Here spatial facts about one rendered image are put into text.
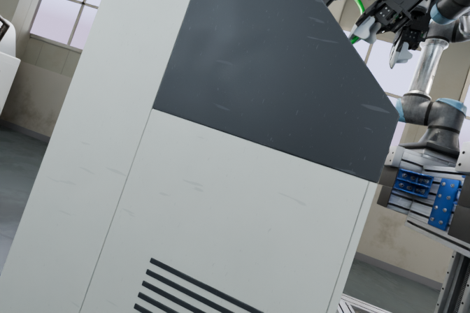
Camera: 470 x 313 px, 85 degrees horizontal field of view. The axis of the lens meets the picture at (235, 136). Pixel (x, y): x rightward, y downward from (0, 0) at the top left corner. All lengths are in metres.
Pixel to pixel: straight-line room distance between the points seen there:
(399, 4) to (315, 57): 0.32
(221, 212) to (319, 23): 0.51
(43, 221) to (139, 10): 0.66
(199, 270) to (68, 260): 0.37
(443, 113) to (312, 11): 0.89
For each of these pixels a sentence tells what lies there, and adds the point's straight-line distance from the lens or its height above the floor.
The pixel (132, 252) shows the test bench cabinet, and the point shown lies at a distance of 0.77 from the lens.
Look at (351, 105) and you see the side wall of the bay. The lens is 0.65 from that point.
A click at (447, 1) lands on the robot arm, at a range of 0.98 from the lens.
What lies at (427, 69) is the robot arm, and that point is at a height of 1.40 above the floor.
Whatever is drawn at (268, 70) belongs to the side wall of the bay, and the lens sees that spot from 0.66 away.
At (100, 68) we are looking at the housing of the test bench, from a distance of 0.85.
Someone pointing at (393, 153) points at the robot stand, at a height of 0.96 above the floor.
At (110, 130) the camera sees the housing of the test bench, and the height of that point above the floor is 0.70.
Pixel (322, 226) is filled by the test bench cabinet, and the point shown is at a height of 0.66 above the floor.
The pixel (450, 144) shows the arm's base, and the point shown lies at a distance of 1.40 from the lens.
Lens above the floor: 0.77
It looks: 2 degrees up
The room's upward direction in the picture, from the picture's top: 19 degrees clockwise
